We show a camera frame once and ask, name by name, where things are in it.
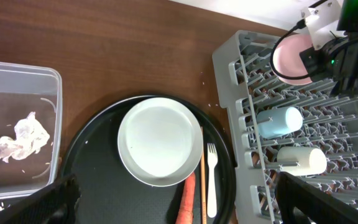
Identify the black round tray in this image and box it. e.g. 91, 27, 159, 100
59, 95, 236, 223

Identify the white tissue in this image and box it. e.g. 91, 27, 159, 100
0, 111, 50, 163

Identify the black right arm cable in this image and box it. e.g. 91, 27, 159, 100
269, 19, 323, 81

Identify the white paper cup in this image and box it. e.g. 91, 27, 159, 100
277, 146, 327, 176

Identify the pink bowl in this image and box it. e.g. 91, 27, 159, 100
273, 34, 313, 77

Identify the orange carrot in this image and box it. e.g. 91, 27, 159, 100
175, 172, 196, 224

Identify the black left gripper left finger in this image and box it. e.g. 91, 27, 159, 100
0, 174, 81, 224

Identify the light blue plastic cup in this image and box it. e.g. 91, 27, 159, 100
256, 106, 303, 139

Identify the grey round plate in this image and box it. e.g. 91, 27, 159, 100
117, 97, 203, 187

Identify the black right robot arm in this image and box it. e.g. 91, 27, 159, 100
300, 0, 358, 97

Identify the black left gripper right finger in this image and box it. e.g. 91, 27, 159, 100
275, 172, 358, 224

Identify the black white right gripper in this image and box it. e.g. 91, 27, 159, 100
300, 0, 358, 96

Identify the grey dishwasher rack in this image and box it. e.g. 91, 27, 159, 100
213, 30, 358, 223

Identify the clear plastic bin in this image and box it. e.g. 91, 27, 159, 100
0, 62, 63, 200

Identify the white plastic fork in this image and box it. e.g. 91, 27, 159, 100
207, 143, 218, 218

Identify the wooden chopstick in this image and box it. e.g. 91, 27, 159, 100
200, 126, 208, 224

